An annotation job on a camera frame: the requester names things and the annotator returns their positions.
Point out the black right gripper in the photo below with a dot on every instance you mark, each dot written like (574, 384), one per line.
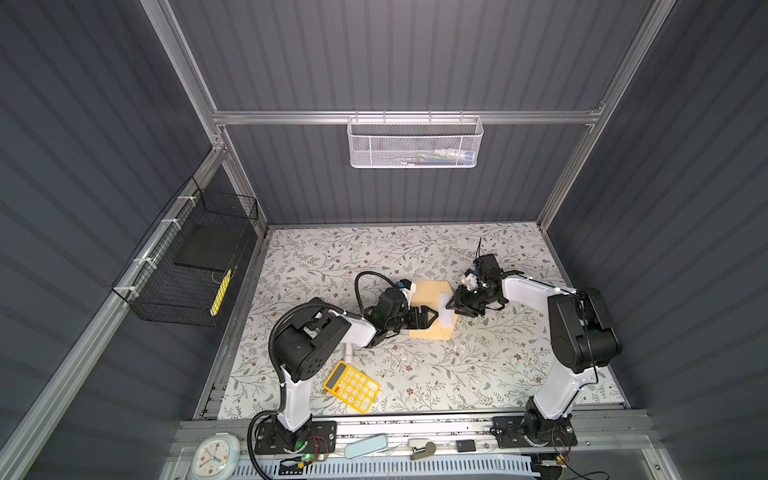
(461, 304)

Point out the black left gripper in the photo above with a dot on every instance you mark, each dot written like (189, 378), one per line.
(423, 318)

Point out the white paper letter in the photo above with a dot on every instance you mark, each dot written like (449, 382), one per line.
(446, 315)

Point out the manila paper envelope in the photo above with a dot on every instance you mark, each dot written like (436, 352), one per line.
(427, 293)

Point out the white glue stick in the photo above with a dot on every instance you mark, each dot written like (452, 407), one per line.
(348, 353)

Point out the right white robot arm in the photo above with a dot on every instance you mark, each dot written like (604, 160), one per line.
(582, 335)

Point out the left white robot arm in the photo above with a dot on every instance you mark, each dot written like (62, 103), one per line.
(304, 338)

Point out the yellow calculator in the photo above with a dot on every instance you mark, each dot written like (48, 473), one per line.
(352, 387)

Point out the small metal latch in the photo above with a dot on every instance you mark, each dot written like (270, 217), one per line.
(421, 449)

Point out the small black square block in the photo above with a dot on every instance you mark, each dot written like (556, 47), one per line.
(465, 446)

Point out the light blue eraser case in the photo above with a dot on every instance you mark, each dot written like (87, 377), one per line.
(366, 447)

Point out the pens in white basket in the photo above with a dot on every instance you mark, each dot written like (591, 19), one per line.
(448, 158)

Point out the white analog clock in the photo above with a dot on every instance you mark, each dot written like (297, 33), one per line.
(216, 458)

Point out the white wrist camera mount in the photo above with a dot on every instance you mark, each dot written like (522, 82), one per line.
(407, 287)
(470, 281)

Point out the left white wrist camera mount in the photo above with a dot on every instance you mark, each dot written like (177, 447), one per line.
(407, 287)

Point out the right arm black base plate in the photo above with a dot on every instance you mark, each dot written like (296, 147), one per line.
(519, 431)

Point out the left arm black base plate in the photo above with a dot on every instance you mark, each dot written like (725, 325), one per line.
(271, 437)

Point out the white slotted cable duct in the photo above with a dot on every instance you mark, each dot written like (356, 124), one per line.
(475, 466)

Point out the white wire mesh basket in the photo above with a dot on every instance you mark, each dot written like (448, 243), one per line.
(376, 142)

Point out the black wire basket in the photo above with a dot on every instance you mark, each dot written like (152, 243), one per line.
(176, 280)

